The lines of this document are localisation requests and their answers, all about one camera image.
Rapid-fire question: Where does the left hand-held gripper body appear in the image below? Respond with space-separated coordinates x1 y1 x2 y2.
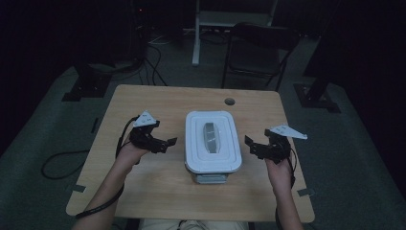
128 109 165 155

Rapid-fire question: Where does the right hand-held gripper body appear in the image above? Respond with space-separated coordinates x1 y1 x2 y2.
263 124 308 165

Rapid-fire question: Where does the person's left hand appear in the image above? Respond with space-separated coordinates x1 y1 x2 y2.
115 141 150 169

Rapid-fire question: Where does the person's right hand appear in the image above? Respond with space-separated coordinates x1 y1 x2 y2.
264 155 295 191

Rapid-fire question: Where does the small black floor object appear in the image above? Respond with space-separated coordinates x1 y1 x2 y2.
90 117 101 135

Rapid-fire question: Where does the black stand base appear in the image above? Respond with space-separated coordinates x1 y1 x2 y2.
60 61 113 103
293 76 342 114

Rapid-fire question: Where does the black folding chair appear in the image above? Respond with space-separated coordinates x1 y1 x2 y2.
220 21 302 93

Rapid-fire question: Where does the dark equipment tower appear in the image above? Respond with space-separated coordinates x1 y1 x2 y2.
125 0 149 63

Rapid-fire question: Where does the right hand-held gripper cable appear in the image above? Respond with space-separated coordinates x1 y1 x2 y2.
274 147 299 230

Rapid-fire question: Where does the hand-held gripper cable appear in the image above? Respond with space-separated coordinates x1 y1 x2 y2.
75 114 142 220
274 147 299 230

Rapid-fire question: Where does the left hand-held gripper cable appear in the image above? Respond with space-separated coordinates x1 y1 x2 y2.
75 114 142 220

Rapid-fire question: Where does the black cables bundle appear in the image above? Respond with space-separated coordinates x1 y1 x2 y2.
139 43 169 87

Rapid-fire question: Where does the black looped floor cable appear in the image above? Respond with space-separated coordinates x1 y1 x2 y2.
40 149 91 180

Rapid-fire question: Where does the white metal stand frame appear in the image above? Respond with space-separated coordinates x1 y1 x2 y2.
191 0 280 67

